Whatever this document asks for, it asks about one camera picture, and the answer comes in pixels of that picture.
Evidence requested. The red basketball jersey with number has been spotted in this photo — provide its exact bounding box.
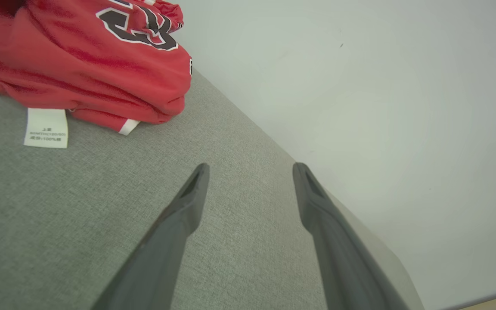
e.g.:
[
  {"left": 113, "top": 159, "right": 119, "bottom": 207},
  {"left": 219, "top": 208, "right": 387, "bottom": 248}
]
[{"left": 0, "top": 0, "right": 193, "bottom": 149}]

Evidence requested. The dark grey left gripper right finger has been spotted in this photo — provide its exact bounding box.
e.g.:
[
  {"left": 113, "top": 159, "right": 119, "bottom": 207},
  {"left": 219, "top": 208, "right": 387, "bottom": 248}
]
[{"left": 292, "top": 162, "right": 411, "bottom": 310}]

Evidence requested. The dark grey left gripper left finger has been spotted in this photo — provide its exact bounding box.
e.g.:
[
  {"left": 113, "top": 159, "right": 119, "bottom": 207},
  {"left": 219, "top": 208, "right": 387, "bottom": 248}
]
[{"left": 91, "top": 163, "right": 211, "bottom": 310}]

